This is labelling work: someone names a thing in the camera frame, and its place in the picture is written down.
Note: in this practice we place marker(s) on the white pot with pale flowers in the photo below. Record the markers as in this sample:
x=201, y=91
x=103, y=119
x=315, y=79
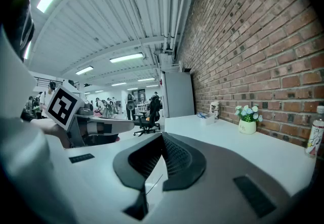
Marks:
x=247, y=120

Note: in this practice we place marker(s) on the black office chair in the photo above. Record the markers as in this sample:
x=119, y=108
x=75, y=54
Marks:
x=149, y=116

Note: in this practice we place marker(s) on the person's white shirt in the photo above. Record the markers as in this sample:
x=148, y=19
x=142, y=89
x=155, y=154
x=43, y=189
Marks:
x=17, y=142

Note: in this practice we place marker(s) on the person's left forearm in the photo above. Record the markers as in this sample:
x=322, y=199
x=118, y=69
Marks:
x=51, y=128

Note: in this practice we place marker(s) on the small white box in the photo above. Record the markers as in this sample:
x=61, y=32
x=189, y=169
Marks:
x=208, y=118

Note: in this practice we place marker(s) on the white printed can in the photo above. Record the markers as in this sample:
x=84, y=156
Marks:
x=215, y=109

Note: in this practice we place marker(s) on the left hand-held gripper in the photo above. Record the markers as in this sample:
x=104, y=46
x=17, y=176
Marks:
x=64, y=108

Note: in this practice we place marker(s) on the grey metal cabinet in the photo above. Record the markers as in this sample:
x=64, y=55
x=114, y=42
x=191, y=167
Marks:
x=178, y=94

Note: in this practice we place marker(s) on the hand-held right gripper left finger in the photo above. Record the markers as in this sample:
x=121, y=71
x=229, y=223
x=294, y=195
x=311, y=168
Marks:
x=101, y=180

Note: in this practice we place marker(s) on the white ceiling pipes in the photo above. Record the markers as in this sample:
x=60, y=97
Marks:
x=173, y=3

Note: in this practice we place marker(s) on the clear bottle with printed label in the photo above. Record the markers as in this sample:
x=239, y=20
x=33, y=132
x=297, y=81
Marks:
x=315, y=133

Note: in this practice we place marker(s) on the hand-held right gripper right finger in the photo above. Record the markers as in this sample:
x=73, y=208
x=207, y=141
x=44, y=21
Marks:
x=215, y=187

